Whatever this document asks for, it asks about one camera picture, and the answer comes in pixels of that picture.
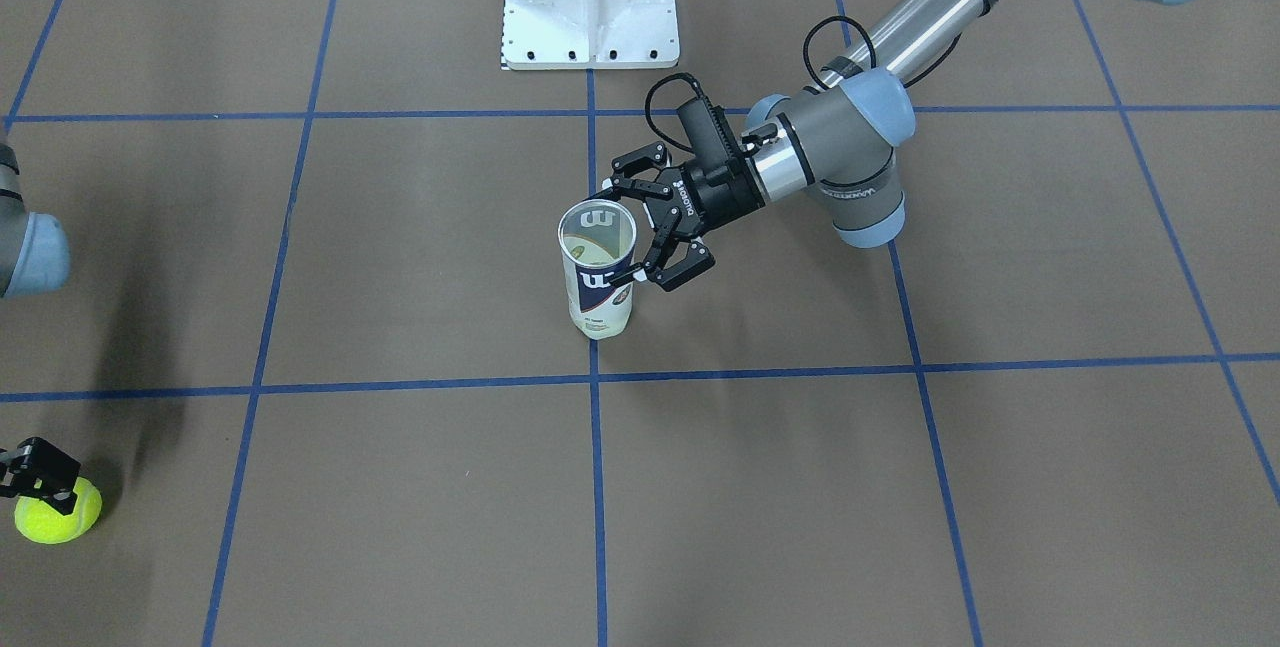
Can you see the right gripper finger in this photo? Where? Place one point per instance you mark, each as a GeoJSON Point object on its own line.
{"type": "Point", "coordinates": [10, 484]}

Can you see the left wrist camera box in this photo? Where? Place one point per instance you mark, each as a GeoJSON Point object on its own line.
{"type": "Point", "coordinates": [717, 156]}

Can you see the clear tennis ball tube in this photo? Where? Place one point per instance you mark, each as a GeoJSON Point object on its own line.
{"type": "Point", "coordinates": [597, 240]}

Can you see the yellow tennis ball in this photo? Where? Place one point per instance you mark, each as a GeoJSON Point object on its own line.
{"type": "Point", "coordinates": [43, 524]}

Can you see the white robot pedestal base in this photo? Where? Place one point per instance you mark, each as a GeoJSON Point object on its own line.
{"type": "Point", "coordinates": [589, 34]}

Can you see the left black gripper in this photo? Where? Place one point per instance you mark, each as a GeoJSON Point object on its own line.
{"type": "Point", "coordinates": [718, 201]}

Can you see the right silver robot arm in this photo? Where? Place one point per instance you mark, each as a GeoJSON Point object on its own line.
{"type": "Point", "coordinates": [35, 258]}

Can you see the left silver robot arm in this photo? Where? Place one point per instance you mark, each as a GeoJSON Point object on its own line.
{"type": "Point", "coordinates": [837, 140]}

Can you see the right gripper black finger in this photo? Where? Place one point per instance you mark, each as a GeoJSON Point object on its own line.
{"type": "Point", "coordinates": [47, 473]}

